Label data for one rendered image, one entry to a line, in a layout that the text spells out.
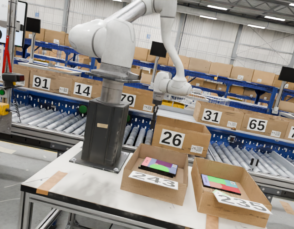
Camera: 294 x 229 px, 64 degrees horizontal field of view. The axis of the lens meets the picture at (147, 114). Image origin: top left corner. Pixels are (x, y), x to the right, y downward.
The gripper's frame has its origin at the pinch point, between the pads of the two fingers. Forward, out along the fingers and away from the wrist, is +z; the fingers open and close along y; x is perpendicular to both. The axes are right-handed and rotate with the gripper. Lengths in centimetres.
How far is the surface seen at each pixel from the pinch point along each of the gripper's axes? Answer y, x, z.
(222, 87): -895, 280, -11
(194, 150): 22.1, 32.1, 6.7
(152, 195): 87, 5, 9
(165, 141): 21.8, 11.0, 4.8
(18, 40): 19, -101, -44
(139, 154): 48.3, -4.1, 7.3
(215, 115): -29, 54, -12
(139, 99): -28.8, -16.2, -12.8
